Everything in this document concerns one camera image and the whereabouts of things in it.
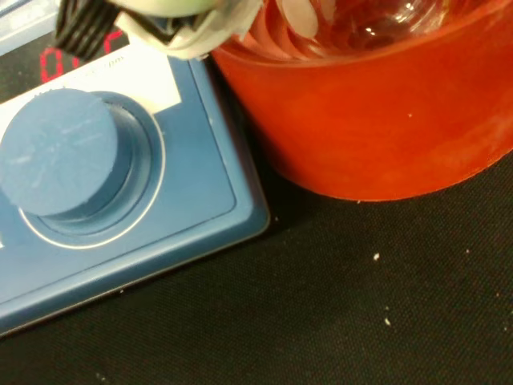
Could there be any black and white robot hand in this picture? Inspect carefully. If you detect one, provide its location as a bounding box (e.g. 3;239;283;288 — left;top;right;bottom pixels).
53;0;266;61

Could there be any heater with blue base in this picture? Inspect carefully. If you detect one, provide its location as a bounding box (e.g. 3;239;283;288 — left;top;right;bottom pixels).
0;0;271;338

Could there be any black bench cloth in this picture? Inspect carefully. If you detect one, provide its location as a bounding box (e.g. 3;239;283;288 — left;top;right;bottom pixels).
0;59;513;385

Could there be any orange flask support ring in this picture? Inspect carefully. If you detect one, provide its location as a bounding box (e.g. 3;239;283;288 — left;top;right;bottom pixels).
209;0;513;202

